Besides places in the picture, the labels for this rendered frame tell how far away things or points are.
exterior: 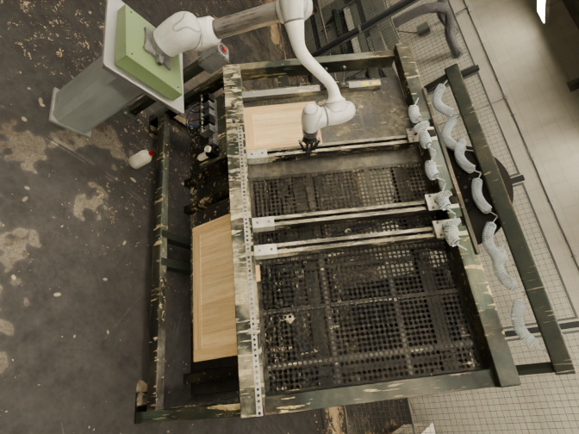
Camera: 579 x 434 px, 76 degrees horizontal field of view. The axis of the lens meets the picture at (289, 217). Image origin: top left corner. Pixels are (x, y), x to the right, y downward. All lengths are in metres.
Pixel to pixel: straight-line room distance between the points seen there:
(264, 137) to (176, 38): 0.77
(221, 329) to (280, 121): 1.37
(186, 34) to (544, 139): 6.19
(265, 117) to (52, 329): 1.72
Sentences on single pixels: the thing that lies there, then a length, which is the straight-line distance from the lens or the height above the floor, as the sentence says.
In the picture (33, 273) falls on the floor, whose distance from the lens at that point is 2.33.
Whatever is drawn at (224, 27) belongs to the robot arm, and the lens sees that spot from 2.28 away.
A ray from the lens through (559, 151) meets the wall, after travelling 7.26.
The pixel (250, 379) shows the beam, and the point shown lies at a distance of 1.96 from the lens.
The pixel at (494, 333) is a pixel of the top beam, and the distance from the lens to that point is 2.15.
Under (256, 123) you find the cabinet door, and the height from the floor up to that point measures 0.95.
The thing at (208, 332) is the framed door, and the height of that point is 0.38.
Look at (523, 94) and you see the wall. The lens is 7.74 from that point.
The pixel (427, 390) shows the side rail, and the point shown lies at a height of 1.56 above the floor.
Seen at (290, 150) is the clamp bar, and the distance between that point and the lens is 2.33.
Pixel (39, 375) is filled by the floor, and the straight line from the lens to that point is 2.29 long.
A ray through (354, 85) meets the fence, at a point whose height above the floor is 1.55.
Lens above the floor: 2.06
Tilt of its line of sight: 27 degrees down
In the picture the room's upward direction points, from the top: 70 degrees clockwise
